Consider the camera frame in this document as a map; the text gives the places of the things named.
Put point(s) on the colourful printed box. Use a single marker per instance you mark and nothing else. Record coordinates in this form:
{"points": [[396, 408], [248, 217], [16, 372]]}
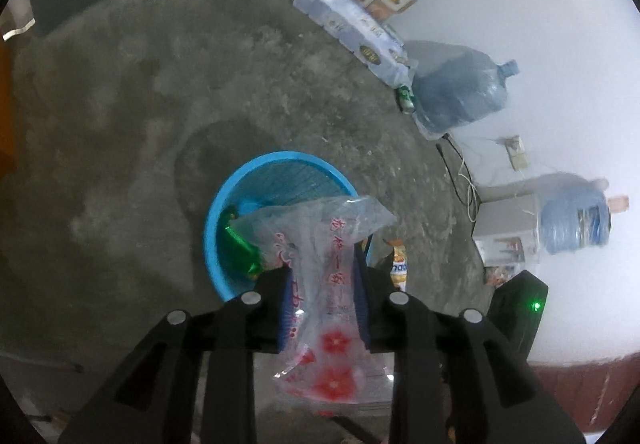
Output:
{"points": [[496, 275]]}

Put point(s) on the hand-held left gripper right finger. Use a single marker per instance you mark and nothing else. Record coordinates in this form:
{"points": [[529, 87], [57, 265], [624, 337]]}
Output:
{"points": [[362, 304]]}

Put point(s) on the clear red-flowered plastic bag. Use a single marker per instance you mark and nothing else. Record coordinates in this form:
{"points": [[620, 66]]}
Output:
{"points": [[320, 274]]}

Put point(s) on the shiny green wrapper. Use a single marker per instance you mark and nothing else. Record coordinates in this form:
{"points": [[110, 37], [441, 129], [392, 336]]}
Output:
{"points": [[240, 244]]}

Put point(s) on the blue plastic mesh wastebasket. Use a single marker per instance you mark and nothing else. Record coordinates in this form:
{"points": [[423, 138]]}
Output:
{"points": [[280, 174]]}

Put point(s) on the labelled blue water jug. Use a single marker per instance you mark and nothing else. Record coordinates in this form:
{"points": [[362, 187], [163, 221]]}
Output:
{"points": [[570, 219]]}

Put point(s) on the toilet paper multipack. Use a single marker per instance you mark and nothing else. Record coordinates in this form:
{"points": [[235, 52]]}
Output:
{"points": [[345, 19]]}

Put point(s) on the plain blue water jug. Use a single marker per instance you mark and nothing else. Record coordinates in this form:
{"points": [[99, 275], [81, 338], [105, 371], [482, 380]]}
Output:
{"points": [[460, 89]]}

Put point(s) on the reddish brown board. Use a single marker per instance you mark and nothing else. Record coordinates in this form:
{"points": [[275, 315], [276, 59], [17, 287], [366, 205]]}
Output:
{"points": [[575, 389]]}

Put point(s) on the green drink can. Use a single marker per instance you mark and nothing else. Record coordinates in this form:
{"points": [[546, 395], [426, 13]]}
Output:
{"points": [[406, 98]]}

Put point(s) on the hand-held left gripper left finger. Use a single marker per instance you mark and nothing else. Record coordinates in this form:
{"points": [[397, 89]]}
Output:
{"points": [[287, 319]]}

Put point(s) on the white box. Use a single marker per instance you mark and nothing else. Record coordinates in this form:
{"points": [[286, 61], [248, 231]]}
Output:
{"points": [[505, 224]]}

